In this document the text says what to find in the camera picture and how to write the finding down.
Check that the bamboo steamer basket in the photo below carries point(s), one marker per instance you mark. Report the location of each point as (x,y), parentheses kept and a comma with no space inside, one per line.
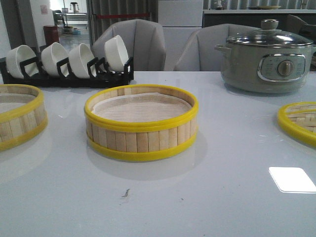
(24,123)
(141,141)

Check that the bamboo steamer lid yellow rim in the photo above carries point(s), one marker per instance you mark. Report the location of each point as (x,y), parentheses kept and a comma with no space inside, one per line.
(298,120)

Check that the white steamer liner paper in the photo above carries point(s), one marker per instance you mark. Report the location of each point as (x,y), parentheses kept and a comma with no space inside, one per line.
(144,107)

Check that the black bowl rack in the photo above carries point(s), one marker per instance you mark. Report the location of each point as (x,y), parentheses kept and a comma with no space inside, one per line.
(99,74)

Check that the white bowl right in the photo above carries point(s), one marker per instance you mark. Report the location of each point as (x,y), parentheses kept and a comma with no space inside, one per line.
(116,53)

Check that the white bowl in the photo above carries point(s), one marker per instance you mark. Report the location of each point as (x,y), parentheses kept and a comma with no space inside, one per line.
(51,55)
(15,57)
(116,53)
(78,59)

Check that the grey chair right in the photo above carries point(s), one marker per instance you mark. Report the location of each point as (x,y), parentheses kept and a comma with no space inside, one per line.
(199,54)

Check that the grey chair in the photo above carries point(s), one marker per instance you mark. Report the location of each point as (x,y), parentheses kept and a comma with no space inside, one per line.
(144,41)
(199,54)

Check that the grey chair left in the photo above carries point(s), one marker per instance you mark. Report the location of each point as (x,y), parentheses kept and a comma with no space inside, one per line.
(144,41)

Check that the white cabinet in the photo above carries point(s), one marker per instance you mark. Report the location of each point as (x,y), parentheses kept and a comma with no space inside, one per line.
(179,19)

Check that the grey electric cooking pot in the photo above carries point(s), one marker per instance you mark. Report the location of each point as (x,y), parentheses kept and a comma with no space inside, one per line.
(265,69)

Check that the red bin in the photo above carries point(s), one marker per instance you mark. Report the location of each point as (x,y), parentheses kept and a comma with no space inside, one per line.
(50,34)

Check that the dark counter shelf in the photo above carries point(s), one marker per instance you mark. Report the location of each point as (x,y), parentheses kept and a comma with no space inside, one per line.
(254,17)

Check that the glass pot lid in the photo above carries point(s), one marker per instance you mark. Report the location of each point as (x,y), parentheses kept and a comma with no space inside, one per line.
(270,35)

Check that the white bowl far left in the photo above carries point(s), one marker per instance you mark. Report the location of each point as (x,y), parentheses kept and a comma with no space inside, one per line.
(15,57)

